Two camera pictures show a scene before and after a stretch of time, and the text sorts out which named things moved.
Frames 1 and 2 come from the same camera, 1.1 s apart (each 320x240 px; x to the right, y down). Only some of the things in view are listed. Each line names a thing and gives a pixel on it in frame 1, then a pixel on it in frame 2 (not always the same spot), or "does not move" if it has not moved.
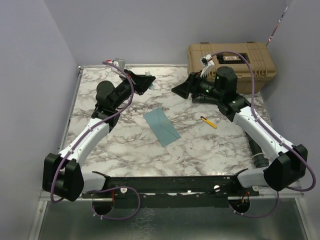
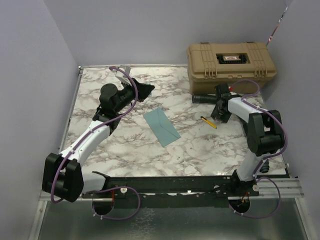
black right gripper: x=191 y=85 → x=215 y=114
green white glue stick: x=151 y=87 → x=150 y=94
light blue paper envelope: x=163 y=129 does not move
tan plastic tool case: x=253 y=62 does not move
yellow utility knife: x=208 y=122 does not move
